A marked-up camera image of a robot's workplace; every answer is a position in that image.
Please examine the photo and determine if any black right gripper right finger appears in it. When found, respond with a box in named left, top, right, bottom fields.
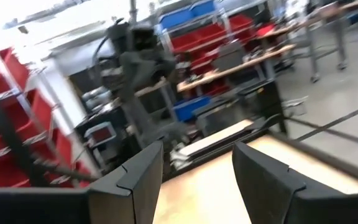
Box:
left=232, top=142, right=307, bottom=224

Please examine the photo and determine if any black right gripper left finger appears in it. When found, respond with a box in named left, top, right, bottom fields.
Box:
left=88, top=140, right=164, bottom=224

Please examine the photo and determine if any pale blue grey bundle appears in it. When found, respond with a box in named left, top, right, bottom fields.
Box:
left=82, top=86, right=117, bottom=110

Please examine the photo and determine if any red storage bin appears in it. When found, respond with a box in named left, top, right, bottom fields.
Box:
left=171, top=23, right=229, bottom=54
left=3, top=48, right=30, bottom=91
left=54, top=130, right=74, bottom=166
left=73, top=161, right=91, bottom=187
left=228, top=14, right=254, bottom=32
left=31, top=90, right=55, bottom=131

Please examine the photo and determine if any light blue framed screen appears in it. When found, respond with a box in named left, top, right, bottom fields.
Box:
left=84, top=121, right=117, bottom=144

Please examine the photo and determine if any black box with window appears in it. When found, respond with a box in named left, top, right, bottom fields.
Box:
left=194, top=102, right=245, bottom=136

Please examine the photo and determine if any black cabinet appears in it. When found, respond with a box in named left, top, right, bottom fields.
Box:
left=237, top=79, right=287, bottom=133

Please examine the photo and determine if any white power adapter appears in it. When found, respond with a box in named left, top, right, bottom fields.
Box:
left=283, top=95, right=309, bottom=116

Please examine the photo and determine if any wooden workbench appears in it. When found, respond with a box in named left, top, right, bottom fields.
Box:
left=177, top=43, right=296, bottom=93

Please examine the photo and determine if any grey metal shelf rack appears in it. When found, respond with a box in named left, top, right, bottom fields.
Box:
left=0, top=52, right=105, bottom=178

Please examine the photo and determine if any grey metal cart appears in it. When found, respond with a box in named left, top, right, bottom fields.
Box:
left=256, top=0, right=358, bottom=83

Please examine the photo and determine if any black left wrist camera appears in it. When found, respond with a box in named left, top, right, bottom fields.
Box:
left=131, top=27, right=158, bottom=52

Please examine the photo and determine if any black frame strut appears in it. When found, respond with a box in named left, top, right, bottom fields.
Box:
left=0, top=79, right=101, bottom=189

